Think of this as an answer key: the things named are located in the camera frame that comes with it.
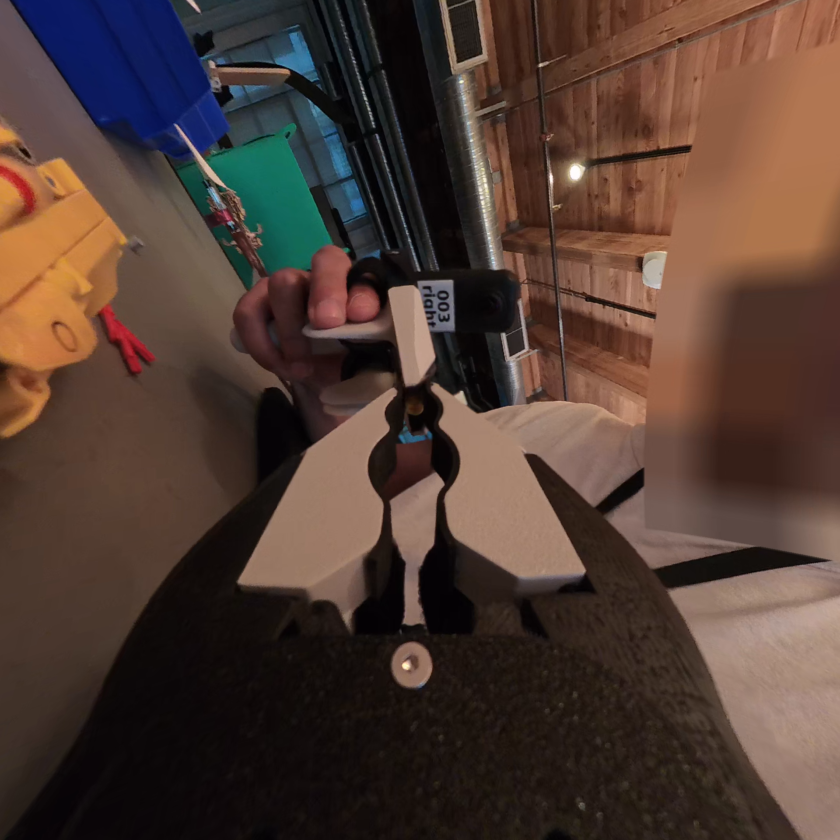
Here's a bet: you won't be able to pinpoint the black ceiling pipes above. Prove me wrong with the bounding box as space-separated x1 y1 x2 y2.
314 0 442 271

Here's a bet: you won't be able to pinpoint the white vent grille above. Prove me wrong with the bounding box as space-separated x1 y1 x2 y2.
439 0 490 74
501 301 532 361

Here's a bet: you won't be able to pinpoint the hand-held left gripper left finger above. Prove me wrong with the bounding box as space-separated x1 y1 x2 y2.
236 386 408 634

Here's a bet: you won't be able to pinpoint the blue plastic bin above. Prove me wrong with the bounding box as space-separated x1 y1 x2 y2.
10 0 231 159

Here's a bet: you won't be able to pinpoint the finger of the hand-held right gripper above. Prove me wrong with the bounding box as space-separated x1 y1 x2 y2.
387 284 438 389
320 375 396 416

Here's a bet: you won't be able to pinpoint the crumpled white paper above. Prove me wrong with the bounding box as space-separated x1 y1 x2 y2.
173 123 228 192

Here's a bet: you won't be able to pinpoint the white folding stand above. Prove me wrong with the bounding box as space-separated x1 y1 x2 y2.
209 61 356 127

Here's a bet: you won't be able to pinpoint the yellow brick toy car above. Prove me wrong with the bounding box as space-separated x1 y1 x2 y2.
0 118 130 439

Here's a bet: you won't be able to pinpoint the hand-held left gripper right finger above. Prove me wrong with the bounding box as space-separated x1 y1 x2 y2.
416 382 588 634

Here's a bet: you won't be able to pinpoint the person's right hand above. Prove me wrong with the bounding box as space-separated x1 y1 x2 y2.
233 246 385 447

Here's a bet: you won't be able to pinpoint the silver ventilation duct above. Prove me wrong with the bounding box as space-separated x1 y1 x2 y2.
432 71 527 406

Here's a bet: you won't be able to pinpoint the tan and red small parts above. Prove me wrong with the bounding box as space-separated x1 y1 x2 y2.
206 189 267 277

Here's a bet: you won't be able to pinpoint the green plastic bin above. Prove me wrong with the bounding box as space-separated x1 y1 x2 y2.
173 123 336 290

